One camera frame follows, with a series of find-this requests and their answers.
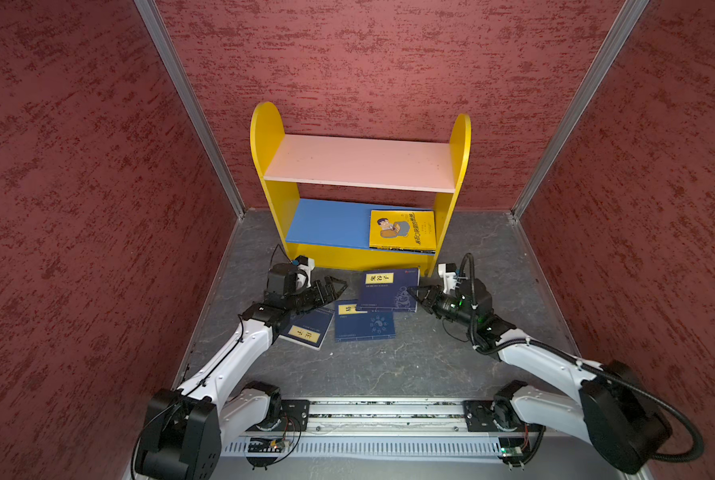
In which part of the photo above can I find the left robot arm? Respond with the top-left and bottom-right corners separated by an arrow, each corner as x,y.
129,256 -> 348,479

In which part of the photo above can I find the aluminium mounting rail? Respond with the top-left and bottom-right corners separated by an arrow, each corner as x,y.
143,394 -> 631,436

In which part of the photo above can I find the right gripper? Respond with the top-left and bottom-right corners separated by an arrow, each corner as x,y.
406,284 -> 477,328

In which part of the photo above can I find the left circuit board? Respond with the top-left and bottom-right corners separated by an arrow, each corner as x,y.
247,437 -> 290,455

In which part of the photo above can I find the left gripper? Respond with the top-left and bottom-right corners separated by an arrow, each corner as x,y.
285,276 -> 347,314

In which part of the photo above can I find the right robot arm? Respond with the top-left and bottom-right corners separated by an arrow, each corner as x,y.
409,280 -> 673,474

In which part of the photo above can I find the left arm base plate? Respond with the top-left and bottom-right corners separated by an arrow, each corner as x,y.
255,398 -> 311,432

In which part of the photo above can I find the small navy book left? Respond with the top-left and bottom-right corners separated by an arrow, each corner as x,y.
279,308 -> 333,350

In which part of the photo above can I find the black corrugated cable hose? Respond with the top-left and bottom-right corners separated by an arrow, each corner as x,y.
457,252 -> 705,463

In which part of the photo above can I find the circuit board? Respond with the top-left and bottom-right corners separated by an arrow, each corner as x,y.
497,437 -> 531,458
247,437 -> 290,455

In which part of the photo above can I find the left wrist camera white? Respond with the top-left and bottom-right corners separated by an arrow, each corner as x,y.
292,255 -> 315,289

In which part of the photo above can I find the aluminium corner post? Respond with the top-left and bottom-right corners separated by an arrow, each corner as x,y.
511,0 -> 649,223
134,0 -> 246,220

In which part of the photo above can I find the yellow pink blue bookshelf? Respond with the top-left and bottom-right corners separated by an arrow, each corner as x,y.
249,102 -> 473,274

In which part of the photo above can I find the left aluminium corner post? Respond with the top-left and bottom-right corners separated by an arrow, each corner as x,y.
134,0 -> 246,220

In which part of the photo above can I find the right aluminium corner post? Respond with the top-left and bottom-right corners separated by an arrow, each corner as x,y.
511,0 -> 649,223

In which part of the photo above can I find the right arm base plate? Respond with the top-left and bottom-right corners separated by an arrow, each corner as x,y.
463,400 -> 541,433

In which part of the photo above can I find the navy book underneath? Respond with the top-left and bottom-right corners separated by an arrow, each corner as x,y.
334,301 -> 397,342

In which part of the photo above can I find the yellow cartoon cover book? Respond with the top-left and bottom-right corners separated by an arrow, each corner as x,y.
369,210 -> 437,253

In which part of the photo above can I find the right circuit board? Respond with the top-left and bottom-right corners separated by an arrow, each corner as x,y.
497,437 -> 531,458

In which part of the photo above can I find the navy book with label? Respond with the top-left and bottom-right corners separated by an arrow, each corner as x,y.
356,268 -> 421,313

